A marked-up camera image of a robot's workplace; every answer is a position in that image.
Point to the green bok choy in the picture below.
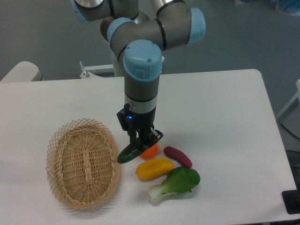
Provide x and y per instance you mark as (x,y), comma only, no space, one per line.
(179,181)

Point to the yellow mango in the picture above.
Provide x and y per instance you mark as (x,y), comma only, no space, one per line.
(154,168)

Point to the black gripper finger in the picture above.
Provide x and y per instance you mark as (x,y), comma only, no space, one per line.
(151,139)
(132,135)

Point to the purple sweet potato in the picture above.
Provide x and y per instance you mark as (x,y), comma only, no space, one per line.
(178,156)

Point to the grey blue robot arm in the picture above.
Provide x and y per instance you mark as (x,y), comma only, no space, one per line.
(175,24)

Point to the green cucumber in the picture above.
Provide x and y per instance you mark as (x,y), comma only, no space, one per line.
(132,151)

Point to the woven wicker basket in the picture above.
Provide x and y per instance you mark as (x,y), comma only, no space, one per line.
(81,164)

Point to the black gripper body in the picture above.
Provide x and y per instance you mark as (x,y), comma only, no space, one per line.
(133,122)

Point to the white furniture leg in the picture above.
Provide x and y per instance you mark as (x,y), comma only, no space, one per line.
(290,106)

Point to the orange tangerine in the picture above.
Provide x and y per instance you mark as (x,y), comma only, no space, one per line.
(150,153)

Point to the black device at table edge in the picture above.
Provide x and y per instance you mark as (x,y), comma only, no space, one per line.
(292,201)

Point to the white chair armrest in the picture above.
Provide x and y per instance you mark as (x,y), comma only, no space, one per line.
(23,72)

